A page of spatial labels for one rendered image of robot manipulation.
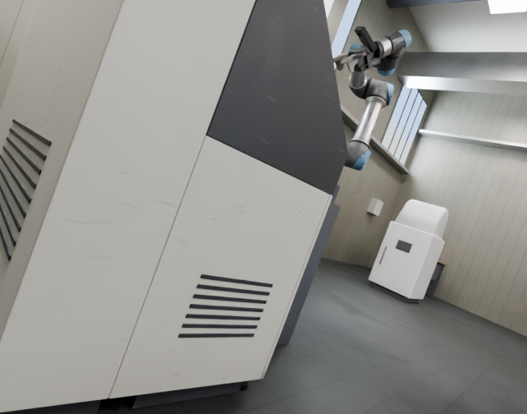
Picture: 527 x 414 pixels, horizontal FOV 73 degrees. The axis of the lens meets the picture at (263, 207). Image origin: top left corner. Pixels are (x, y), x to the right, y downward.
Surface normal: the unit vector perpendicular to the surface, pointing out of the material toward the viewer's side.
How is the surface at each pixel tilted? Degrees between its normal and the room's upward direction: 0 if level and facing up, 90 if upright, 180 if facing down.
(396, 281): 90
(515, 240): 90
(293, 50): 90
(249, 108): 90
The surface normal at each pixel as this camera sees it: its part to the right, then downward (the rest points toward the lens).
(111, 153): 0.64, 0.25
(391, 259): -0.61, -0.21
